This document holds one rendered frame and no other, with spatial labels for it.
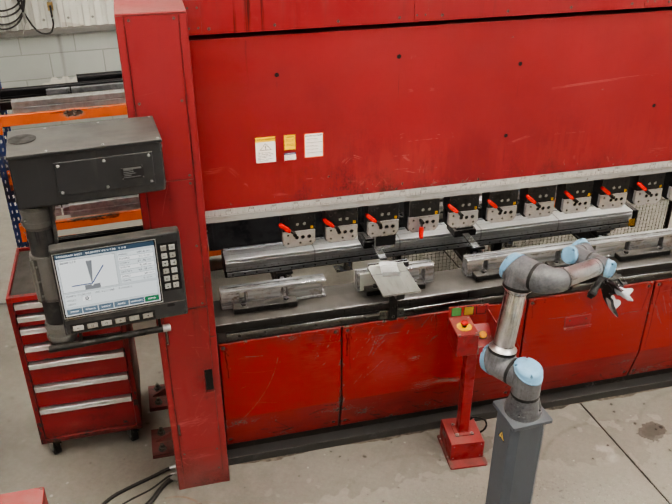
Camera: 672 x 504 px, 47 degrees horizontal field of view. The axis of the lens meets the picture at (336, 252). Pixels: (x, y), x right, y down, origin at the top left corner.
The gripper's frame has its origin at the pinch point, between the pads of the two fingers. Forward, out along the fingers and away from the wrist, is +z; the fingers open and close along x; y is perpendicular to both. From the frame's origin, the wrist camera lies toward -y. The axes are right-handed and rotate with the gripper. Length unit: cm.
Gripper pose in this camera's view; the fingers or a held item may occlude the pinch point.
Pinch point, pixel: (624, 310)
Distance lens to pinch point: 346.8
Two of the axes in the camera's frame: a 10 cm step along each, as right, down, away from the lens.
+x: -1.0, 4.9, 8.6
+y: 8.7, -3.7, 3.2
